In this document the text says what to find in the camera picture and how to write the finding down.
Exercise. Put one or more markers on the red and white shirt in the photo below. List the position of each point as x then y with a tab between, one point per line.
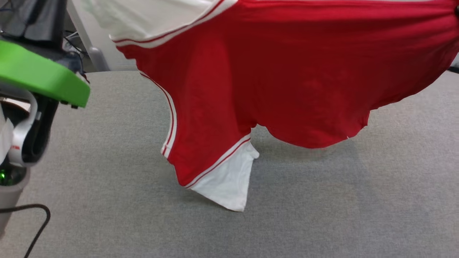
287	71

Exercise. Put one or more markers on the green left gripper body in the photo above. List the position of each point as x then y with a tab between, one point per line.
43	75

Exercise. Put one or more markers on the metal partition leg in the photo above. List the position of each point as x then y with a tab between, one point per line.
98	59

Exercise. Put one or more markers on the white partition panel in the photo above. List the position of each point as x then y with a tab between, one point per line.
118	64

